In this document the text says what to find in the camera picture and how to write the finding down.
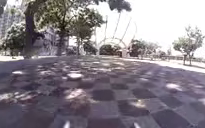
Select white arched structure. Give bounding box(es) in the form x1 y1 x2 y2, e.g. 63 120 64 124
93 14 138 58

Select checkered paved path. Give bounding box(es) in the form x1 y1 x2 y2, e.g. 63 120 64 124
0 54 205 128

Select row of trees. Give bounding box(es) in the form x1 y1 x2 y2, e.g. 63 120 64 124
128 38 168 60

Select robot's own part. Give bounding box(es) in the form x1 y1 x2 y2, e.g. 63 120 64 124
132 122 142 128
62 120 72 128

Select large tree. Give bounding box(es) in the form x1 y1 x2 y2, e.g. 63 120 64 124
0 0 133 60

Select small tree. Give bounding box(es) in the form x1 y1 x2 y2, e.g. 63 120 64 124
172 25 205 66

